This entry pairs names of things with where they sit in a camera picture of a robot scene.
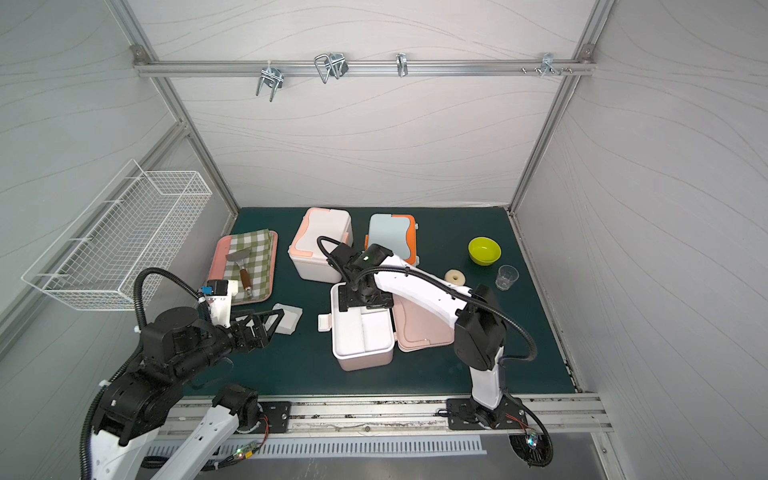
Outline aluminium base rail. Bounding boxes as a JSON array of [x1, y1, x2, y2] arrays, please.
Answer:
[[161, 393, 614, 443]]

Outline aluminium crossbar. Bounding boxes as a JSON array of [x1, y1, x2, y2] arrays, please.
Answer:
[[134, 57, 597, 78]]

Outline green bowl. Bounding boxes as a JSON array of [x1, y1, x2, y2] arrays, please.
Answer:
[[468, 237, 502, 266]]

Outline white peach first aid kit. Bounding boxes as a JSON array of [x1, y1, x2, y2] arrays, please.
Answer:
[[287, 207, 353, 285]]

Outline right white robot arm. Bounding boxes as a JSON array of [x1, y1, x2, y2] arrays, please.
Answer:
[[317, 236, 554, 468]]

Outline blue orange first aid kit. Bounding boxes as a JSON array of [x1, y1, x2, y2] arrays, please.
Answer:
[[365, 213, 419, 266]]

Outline pink first aid kit box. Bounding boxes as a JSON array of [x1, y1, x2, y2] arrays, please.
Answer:
[[318, 283, 454, 371]]

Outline green checkered cloth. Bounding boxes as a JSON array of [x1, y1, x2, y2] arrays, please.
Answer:
[[217, 228, 275, 304]]

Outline spatula with wooden handle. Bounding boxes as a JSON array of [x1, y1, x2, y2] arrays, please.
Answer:
[[226, 248, 253, 299]]

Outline pink tray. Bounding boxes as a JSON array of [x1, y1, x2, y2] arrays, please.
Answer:
[[201, 230, 280, 310]]

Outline clear plastic cup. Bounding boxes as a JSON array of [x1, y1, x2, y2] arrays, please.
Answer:
[[495, 265, 520, 291]]

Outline white wire basket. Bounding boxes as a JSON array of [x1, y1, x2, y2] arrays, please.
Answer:
[[21, 160, 212, 311]]

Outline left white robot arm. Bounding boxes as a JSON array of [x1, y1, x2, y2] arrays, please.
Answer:
[[78, 267, 285, 479]]

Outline white gauze packet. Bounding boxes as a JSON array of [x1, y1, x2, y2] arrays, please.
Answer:
[[266, 303, 303, 335]]

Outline white kit tray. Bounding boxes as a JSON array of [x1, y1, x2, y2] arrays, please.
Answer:
[[330, 283, 395, 361]]

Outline metal hook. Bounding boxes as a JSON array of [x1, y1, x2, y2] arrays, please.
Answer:
[[395, 53, 408, 78], [314, 52, 349, 84], [520, 53, 573, 77], [255, 65, 284, 102]]

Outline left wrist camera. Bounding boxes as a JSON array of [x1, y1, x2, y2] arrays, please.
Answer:
[[202, 279, 239, 328]]

